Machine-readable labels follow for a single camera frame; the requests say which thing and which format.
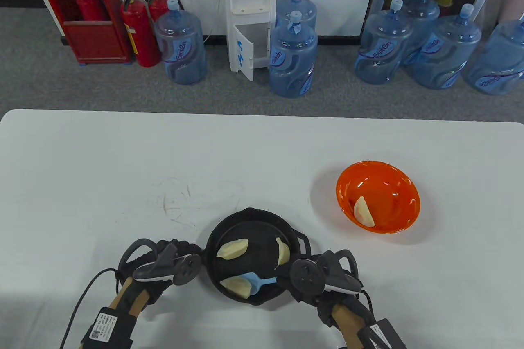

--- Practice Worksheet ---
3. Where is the person's left hand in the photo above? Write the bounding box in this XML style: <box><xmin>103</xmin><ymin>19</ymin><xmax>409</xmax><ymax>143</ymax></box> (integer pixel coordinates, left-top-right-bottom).
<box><xmin>116</xmin><ymin>238</ymin><xmax>203</xmax><ymax>307</ymax></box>

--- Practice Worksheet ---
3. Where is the person's right hand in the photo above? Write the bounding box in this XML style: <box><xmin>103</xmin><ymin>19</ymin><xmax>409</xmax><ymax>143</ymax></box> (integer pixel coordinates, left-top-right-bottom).
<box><xmin>276</xmin><ymin>251</ymin><xmax>370</xmax><ymax>327</ymax></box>

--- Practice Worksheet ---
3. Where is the pale yellow dumpling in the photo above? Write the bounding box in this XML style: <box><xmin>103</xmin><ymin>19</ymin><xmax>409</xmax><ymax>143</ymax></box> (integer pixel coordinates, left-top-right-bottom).
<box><xmin>216</xmin><ymin>239</ymin><xmax>249</xmax><ymax>260</ymax></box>
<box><xmin>353</xmin><ymin>196</ymin><xmax>375</xmax><ymax>227</ymax></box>
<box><xmin>273</xmin><ymin>237</ymin><xmax>291</xmax><ymax>272</ymax></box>
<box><xmin>220</xmin><ymin>276</ymin><xmax>252</xmax><ymax>299</ymax></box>

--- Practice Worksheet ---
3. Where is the blue dessert shovel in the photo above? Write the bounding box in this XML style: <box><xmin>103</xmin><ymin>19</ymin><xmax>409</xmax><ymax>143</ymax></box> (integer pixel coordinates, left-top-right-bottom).
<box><xmin>239</xmin><ymin>272</ymin><xmax>278</xmax><ymax>295</ymax></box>

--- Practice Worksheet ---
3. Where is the black frying pan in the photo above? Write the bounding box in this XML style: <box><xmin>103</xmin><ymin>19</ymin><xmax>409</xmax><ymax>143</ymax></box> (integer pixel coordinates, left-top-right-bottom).
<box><xmin>205</xmin><ymin>208</ymin><xmax>312</xmax><ymax>306</ymax></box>

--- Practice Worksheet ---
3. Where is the orange plastic bowl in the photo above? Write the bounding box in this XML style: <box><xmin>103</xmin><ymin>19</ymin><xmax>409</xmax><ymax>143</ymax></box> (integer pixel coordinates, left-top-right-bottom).
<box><xmin>336</xmin><ymin>161</ymin><xmax>421</xmax><ymax>235</ymax></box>

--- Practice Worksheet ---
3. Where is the person's left forearm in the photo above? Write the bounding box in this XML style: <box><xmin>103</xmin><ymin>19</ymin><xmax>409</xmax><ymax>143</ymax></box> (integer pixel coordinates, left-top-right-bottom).
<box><xmin>107</xmin><ymin>277</ymin><xmax>150</xmax><ymax>319</ymax></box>

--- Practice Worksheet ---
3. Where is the person's right forearm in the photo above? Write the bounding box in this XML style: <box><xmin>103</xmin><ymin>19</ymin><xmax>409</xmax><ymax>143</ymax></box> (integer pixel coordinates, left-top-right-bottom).
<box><xmin>331</xmin><ymin>304</ymin><xmax>369</xmax><ymax>349</ymax></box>

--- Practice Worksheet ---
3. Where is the grey left hand controller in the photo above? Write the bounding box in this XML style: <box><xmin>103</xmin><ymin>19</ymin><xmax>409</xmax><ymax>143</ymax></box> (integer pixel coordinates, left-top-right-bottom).
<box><xmin>119</xmin><ymin>239</ymin><xmax>201</xmax><ymax>287</ymax></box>

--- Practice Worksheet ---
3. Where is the black right wrist module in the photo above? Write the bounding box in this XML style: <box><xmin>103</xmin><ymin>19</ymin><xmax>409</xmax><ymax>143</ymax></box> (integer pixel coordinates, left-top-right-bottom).
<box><xmin>356</xmin><ymin>318</ymin><xmax>406</xmax><ymax>349</ymax></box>

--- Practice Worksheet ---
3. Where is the black wrist module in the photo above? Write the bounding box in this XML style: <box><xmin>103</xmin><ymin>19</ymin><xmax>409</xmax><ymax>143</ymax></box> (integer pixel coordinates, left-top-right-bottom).
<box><xmin>356</xmin><ymin>318</ymin><xmax>406</xmax><ymax>349</ymax></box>
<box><xmin>81</xmin><ymin>307</ymin><xmax>138</xmax><ymax>349</ymax></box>

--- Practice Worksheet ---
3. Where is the black left wrist module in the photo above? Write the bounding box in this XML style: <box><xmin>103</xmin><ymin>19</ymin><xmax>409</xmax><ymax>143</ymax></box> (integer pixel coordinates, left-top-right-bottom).
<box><xmin>81</xmin><ymin>307</ymin><xmax>138</xmax><ymax>349</ymax></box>

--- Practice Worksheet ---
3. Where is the blue water jug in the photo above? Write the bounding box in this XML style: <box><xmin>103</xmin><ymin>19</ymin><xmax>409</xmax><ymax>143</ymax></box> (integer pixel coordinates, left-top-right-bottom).
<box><xmin>413</xmin><ymin>3</ymin><xmax>482</xmax><ymax>90</ymax></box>
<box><xmin>276</xmin><ymin>0</ymin><xmax>318</xmax><ymax>30</ymax></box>
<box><xmin>399</xmin><ymin>0</ymin><xmax>440</xmax><ymax>67</ymax></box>
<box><xmin>355</xmin><ymin>0</ymin><xmax>414</xmax><ymax>85</ymax></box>
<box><xmin>269</xmin><ymin>11</ymin><xmax>318</xmax><ymax>98</ymax></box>
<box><xmin>465</xmin><ymin>14</ymin><xmax>524</xmax><ymax>96</ymax></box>
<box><xmin>154</xmin><ymin>0</ymin><xmax>207</xmax><ymax>85</ymax></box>

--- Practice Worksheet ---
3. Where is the large red fire extinguisher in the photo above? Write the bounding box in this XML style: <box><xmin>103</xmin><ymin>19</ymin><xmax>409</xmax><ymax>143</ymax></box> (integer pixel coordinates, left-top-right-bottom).
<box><xmin>120</xmin><ymin>0</ymin><xmax>160</xmax><ymax>68</ymax></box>

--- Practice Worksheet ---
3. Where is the red fire extinguisher cabinet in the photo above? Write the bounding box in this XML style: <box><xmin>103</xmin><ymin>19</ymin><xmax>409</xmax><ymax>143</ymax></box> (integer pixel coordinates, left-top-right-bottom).
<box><xmin>34</xmin><ymin>0</ymin><xmax>133</xmax><ymax>65</ymax></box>

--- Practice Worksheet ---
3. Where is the small red fire extinguisher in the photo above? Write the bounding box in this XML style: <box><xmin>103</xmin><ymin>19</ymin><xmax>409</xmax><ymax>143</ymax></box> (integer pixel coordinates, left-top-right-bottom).
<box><xmin>147</xmin><ymin>0</ymin><xmax>178</xmax><ymax>22</ymax></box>

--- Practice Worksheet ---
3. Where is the red extinguisher inside cabinet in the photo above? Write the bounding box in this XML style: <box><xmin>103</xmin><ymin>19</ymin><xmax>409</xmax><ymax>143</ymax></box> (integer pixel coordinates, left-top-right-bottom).
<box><xmin>76</xmin><ymin>0</ymin><xmax>103</xmax><ymax>21</ymax></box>

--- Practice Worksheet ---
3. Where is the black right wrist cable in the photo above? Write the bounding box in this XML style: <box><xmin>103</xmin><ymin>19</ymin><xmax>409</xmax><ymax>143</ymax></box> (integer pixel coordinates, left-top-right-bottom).
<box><xmin>358</xmin><ymin>289</ymin><xmax>375</xmax><ymax>317</ymax></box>

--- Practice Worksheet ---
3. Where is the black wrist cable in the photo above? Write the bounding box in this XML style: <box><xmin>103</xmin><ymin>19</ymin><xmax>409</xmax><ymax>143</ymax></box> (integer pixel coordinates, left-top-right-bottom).
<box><xmin>59</xmin><ymin>267</ymin><xmax>119</xmax><ymax>349</ymax></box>
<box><xmin>358</xmin><ymin>289</ymin><xmax>375</xmax><ymax>317</ymax></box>

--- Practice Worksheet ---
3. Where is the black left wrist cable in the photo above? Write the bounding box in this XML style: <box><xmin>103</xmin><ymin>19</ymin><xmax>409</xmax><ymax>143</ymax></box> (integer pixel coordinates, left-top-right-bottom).
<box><xmin>59</xmin><ymin>267</ymin><xmax>119</xmax><ymax>349</ymax></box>

